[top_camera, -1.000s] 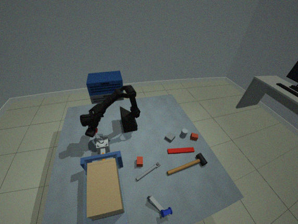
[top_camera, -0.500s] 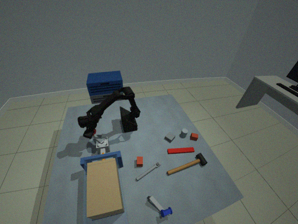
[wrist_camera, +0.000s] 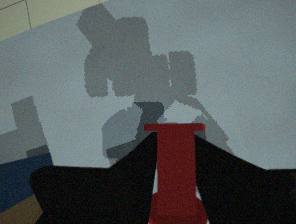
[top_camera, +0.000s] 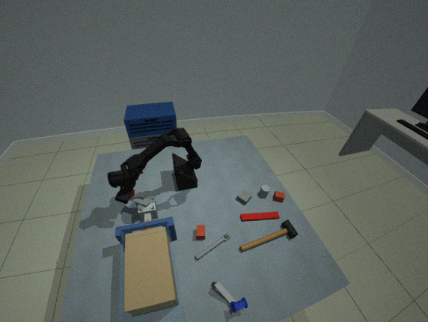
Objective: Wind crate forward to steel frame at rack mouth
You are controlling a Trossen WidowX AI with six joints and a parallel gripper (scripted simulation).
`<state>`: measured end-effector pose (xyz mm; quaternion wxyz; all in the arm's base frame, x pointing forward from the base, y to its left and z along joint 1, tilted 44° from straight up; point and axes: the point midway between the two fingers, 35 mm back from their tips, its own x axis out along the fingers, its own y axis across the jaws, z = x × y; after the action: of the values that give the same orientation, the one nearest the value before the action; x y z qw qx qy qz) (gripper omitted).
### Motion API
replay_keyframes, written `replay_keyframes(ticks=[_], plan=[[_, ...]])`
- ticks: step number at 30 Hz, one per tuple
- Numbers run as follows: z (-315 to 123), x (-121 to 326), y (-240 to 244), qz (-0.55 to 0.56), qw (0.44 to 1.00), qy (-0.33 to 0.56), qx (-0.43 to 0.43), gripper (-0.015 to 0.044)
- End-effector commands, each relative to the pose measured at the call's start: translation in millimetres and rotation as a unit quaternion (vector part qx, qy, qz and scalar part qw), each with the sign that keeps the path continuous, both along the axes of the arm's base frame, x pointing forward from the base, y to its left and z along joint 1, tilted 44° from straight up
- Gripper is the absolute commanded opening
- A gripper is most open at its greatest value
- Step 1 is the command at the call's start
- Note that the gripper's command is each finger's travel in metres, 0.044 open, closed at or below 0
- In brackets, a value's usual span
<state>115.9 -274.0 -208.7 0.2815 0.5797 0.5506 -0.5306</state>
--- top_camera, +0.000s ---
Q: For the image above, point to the mallet with wooden handle and black head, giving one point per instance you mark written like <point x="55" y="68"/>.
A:
<point x="288" y="229"/>

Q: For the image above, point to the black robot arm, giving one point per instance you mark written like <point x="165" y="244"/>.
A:
<point x="137" y="162"/>

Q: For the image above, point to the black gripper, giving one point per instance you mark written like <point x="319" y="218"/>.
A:
<point x="125" y="193"/>

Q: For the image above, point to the red flat bar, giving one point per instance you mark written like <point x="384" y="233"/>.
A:
<point x="259" y="216"/>

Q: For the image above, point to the small red block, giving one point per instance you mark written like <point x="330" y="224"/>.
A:
<point x="278" y="196"/>
<point x="200" y="232"/>

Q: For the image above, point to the grey cylinder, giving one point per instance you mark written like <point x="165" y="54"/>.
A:
<point x="264" y="191"/>

